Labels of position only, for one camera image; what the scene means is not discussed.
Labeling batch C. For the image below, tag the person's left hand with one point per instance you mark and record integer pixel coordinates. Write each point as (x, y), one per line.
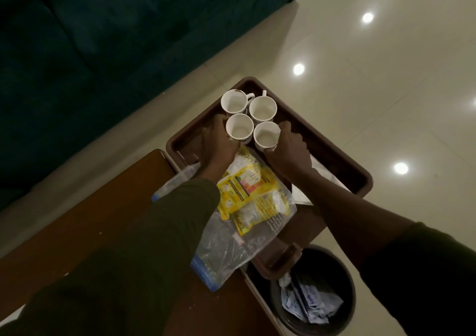
(217, 148)

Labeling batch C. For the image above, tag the person's right hand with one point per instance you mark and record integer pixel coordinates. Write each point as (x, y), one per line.
(292, 157)

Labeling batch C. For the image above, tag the person's left fingers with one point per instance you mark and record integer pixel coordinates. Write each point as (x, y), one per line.
(220, 120)

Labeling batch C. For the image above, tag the person's right thumb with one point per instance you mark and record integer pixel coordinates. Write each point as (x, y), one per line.
(285, 127)

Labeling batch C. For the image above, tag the white ceramic cup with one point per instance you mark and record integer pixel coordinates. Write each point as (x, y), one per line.
(234, 102)
(266, 135)
(240, 127)
(263, 109)

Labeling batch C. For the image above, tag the person's right forearm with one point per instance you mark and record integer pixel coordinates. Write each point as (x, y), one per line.
(357, 220)

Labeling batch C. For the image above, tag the person's left forearm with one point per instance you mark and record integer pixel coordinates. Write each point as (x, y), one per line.
(141, 257)

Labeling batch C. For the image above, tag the brown plastic tray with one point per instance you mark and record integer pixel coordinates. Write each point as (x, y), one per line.
(327, 161)

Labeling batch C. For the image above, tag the yellow printed packet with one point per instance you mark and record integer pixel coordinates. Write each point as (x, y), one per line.
(241, 187)
(266, 213)

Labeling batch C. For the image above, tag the white paper sheet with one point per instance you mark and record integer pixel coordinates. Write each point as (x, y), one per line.
(303, 196)

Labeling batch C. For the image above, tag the clear zip bag blue seal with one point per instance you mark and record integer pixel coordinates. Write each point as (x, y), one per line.
(223, 250)
(174, 185)

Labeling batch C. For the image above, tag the dark green sofa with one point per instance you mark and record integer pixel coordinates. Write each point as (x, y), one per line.
(96, 60)

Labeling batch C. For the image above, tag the black round trash bin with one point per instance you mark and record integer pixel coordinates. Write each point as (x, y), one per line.
(334, 265)

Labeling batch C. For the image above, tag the crumpled white paper waste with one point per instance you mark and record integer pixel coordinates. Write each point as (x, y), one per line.
(314, 302)

